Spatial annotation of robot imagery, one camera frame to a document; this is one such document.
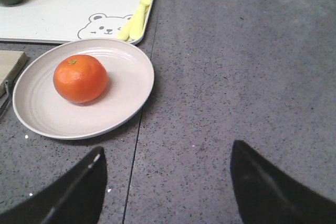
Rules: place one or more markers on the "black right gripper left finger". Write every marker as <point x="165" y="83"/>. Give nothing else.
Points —
<point x="75" y="197"/>

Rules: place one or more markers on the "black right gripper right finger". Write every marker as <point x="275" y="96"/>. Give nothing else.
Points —
<point x="265" y="194"/>

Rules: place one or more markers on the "beige round plate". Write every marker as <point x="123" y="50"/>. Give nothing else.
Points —
<point x="40" y="108"/>

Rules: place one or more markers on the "orange mandarin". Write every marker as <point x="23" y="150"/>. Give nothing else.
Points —
<point x="80" y="78"/>

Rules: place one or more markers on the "white rectangular tray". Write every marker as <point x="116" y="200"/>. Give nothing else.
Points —
<point x="60" y="21"/>

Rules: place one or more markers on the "wooden cutting board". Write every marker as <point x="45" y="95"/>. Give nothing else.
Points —
<point x="11" y="64"/>

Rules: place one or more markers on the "yellow plastic utensil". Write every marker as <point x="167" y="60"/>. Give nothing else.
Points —
<point x="124" y="33"/>

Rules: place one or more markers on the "yellow plastic fork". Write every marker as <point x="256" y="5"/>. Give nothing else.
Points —
<point x="138" y="19"/>

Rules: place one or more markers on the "metal cutting board handle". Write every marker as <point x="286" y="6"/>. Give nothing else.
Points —
<point x="9" y="85"/>

